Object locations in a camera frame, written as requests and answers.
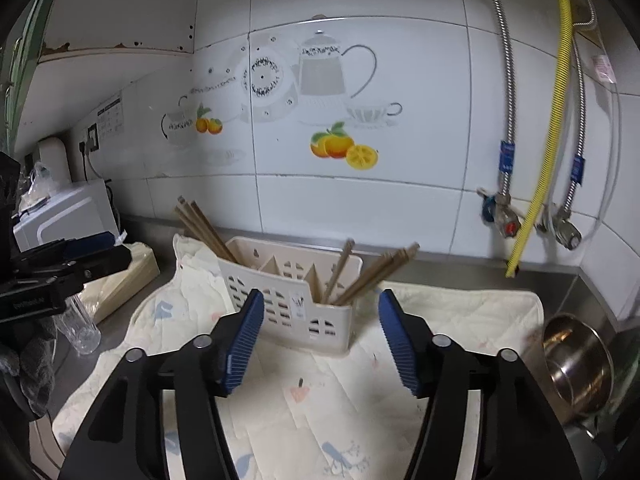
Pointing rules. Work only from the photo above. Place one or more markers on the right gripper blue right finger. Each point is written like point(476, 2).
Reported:
point(396, 328)

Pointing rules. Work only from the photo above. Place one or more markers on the red handled water valve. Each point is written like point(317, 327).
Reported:
point(497, 211)

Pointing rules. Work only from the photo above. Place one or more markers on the beige plastic utensil holder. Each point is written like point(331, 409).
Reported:
point(293, 281)

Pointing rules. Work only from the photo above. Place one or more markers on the wall instruction label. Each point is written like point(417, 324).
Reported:
point(110, 118)

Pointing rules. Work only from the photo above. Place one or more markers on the steel angle valve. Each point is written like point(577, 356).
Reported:
point(555, 222)

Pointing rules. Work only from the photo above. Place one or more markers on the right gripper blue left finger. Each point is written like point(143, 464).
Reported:
point(241, 330)

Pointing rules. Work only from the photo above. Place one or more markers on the stainless steel pot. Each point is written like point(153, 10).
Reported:
point(572, 366)

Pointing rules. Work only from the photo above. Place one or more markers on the grey gloved hand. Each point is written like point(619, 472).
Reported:
point(27, 354)

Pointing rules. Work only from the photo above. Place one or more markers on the white countertop appliance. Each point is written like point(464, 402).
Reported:
point(54, 207)

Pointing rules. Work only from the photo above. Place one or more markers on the clear glass mug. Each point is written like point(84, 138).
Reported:
point(77, 326)

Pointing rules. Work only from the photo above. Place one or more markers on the bagged beige napkin stack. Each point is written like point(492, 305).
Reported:
point(104, 296)

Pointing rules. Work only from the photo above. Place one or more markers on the wall power socket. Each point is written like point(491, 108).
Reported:
point(92, 143)

